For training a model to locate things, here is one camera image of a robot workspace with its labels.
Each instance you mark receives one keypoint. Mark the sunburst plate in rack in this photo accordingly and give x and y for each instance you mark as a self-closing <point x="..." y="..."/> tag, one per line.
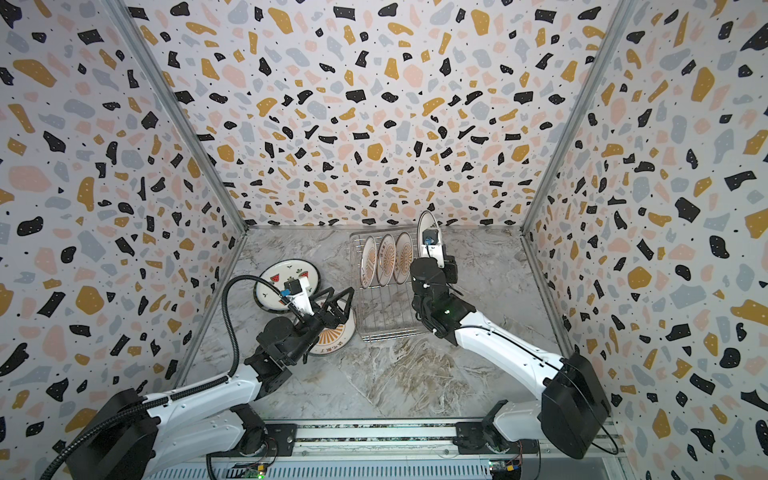
<point x="404" y="258"/>

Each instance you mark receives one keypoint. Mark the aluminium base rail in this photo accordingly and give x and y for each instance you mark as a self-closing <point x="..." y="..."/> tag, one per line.
<point x="511" y="447"/>

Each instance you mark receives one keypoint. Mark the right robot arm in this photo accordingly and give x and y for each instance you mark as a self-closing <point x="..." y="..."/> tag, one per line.
<point x="571" y="406"/>

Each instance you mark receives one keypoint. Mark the aluminium corner post right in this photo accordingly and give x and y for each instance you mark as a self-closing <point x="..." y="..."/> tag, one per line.
<point x="615" y="27"/>

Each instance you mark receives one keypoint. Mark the wire dish rack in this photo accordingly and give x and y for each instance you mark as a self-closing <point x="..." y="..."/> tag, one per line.
<point x="382" y="312"/>

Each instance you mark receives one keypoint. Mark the white plate red rim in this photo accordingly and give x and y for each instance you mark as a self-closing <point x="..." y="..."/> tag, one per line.
<point x="386" y="259"/>

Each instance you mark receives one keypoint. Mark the aluminium corner post left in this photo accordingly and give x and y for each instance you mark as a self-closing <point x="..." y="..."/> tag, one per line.
<point x="120" y="16"/>

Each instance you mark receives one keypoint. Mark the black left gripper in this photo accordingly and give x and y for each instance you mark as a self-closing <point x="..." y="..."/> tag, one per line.
<point x="335" y="318"/>

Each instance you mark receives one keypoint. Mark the patterned plate rack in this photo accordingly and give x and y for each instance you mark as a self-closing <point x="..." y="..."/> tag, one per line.
<point x="426" y="219"/>

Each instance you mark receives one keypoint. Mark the orange sunburst plate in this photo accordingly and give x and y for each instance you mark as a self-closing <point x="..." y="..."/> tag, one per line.
<point x="368" y="263"/>

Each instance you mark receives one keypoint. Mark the aluminium corner post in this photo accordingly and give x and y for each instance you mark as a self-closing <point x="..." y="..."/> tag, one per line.
<point x="615" y="27"/>
<point x="120" y="16"/>

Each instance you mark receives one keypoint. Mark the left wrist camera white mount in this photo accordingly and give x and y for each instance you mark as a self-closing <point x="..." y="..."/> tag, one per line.
<point x="296" y="294"/>

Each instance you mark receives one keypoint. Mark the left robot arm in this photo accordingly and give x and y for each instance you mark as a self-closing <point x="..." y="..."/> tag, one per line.
<point x="133" y="435"/>

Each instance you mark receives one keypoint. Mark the patterned plate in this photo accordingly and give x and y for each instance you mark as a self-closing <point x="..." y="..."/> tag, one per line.
<point x="332" y="340"/>

